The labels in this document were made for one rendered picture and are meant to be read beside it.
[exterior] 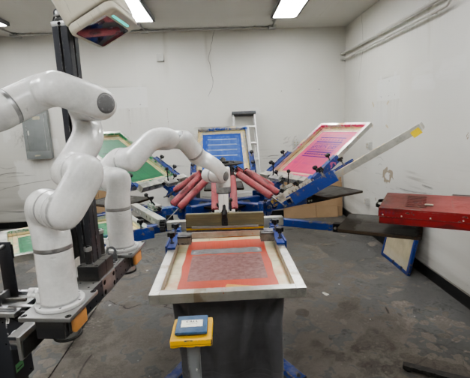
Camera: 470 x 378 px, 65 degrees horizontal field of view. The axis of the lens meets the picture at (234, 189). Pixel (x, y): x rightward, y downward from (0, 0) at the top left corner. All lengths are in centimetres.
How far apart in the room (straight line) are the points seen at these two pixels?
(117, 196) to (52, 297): 47
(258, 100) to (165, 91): 149
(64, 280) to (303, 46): 559
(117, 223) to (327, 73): 522
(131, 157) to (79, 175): 51
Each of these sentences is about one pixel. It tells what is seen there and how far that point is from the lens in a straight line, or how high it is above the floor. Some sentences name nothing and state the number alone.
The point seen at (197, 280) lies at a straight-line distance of 159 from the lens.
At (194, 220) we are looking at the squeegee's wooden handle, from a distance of 191.
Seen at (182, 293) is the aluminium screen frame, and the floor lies 99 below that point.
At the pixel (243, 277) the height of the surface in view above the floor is 96.
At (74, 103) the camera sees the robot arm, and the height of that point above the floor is 166.
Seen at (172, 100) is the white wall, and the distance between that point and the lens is 604.
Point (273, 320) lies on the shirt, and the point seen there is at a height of 81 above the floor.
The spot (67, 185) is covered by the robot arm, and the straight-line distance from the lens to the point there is 95.
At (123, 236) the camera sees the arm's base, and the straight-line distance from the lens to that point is 145.
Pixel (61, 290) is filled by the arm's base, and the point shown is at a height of 119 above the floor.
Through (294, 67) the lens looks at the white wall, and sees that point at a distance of 616.
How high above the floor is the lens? 160
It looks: 10 degrees down
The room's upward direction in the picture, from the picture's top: 2 degrees counter-clockwise
